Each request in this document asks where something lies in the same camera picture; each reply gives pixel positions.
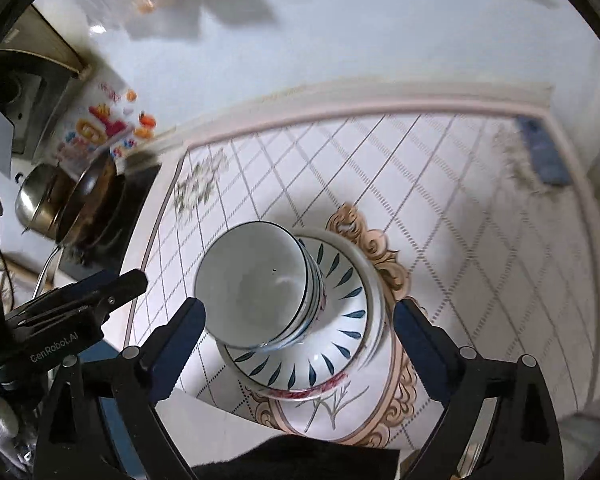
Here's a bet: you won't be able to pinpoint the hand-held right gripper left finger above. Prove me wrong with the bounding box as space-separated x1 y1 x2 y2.
32 297 208 480

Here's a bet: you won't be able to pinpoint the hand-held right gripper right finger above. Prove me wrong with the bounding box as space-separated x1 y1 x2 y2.
392 299 566 480

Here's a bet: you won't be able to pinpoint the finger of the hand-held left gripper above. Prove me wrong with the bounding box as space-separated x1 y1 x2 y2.
5 269 148 330

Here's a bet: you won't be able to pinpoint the white plate blue leaf pattern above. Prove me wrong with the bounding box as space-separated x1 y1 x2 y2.
220 235 377 392

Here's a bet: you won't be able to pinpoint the large white plate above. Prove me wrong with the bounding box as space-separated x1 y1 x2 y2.
250 227 397 402

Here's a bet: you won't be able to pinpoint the black stove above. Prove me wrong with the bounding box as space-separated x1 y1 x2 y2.
62 160 162 281

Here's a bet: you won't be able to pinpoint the dirty wok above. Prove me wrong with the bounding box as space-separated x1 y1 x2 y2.
32 152 128 301

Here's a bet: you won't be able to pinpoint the steel pot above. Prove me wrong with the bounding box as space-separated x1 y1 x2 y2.
15 162 76 233

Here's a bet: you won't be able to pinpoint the white bowl blue rim lines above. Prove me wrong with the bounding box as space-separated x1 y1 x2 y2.
275 237 327 350

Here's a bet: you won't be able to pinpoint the patterned table mat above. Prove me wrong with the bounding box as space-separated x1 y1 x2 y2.
122 110 600 451

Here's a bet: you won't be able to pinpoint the range hood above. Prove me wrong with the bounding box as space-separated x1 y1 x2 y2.
0 5 91 158

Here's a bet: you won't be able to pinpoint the blue cleaning cloth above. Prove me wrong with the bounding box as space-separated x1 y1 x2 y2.
515 115 569 188

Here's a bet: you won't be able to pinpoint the colourful wall sticker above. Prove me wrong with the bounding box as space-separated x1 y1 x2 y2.
55 77 158 173

